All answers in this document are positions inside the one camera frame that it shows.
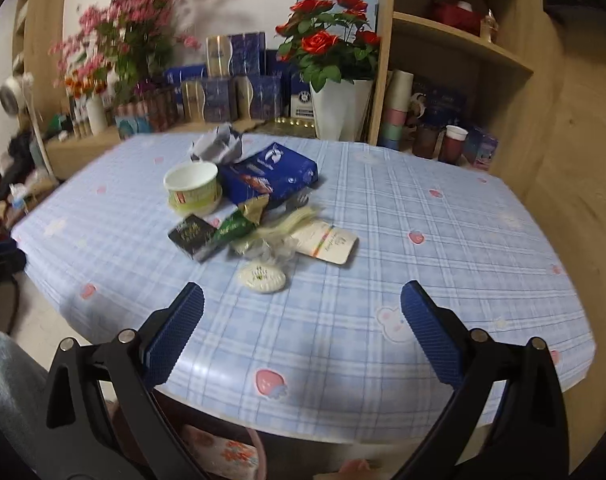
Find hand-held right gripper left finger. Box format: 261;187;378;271
45;281;208;480

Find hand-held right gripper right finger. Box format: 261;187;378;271
400;280;570;480

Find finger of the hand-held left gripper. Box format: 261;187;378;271
0;238;28;278

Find black tissue packet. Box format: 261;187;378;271
168;213;221;263

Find white oval packet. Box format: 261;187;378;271
235;261;287;293

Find green foil wrapper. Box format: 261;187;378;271
205;209;258;260

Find white pouch rainbow stripe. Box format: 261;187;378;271
289;220;360;265

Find clear plastic wrapper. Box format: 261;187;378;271
230;207;318;266

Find gold foil wrapper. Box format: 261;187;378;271
238;195;272;226

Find cream paper bowl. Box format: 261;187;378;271
163;161;220;206

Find grey paper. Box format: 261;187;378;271
190;122;244;166

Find blue coffee box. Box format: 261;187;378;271
218;141;320;207

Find person's left forearm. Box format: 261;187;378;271
0;329;51;466

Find person's right hand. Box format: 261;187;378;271
339;459;384;480

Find pile of mixed clutter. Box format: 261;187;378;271
0;170;54;243

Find dark cloth bundle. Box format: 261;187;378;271
8;132;36;181

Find wooden sideboard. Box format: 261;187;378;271
45;120;378;181

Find row of small bottles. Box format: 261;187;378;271
70;97;91;138

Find white standing fan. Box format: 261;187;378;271
0;72;54;181

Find white vase orange flowers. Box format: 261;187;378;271
65;67;108;136

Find red cup white rim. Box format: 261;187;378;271
440;125;470;164

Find small colourful box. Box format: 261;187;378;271
465;127;500;170

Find dark glass tumbler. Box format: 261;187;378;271
414;124;441;159

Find striped planter box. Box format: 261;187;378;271
115;87;181;140

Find gold leaf tray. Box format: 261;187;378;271
243;116;318;140

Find blue printed box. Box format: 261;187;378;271
413;77;466;128

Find stack of pastel cups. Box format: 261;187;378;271
380;70;414;151

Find wooden side shelf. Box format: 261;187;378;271
13;0;74;126

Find red rose plant white pot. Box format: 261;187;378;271
275;0;382;142

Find flat blue box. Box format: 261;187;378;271
164;64;208;86

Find blue box white label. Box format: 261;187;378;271
288;67;318;128

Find pink blossom plant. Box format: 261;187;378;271
50;0;218;106

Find wooden shelf unit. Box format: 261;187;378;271
368;0;566;196

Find glass perfume bottle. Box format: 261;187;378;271
480;8;498;43

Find red basket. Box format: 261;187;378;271
429;0;486;37

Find black wall shelf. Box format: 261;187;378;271
542;0;598;16

